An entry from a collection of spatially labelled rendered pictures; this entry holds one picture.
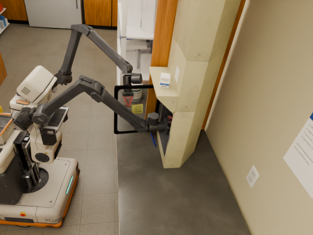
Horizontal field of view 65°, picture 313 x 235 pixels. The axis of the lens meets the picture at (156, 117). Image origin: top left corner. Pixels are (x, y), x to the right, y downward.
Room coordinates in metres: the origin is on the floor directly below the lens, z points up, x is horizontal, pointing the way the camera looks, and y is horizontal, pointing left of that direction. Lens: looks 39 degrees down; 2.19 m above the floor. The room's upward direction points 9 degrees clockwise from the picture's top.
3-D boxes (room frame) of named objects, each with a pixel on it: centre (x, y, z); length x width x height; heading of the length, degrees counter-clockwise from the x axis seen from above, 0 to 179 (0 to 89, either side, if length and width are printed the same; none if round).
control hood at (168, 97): (1.19, 0.00, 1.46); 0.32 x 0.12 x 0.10; 14
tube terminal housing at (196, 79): (1.24, -0.18, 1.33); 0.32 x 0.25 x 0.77; 14
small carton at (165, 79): (1.15, -0.01, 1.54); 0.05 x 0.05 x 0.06; 3
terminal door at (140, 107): (1.30, 0.14, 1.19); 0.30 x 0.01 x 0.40; 109
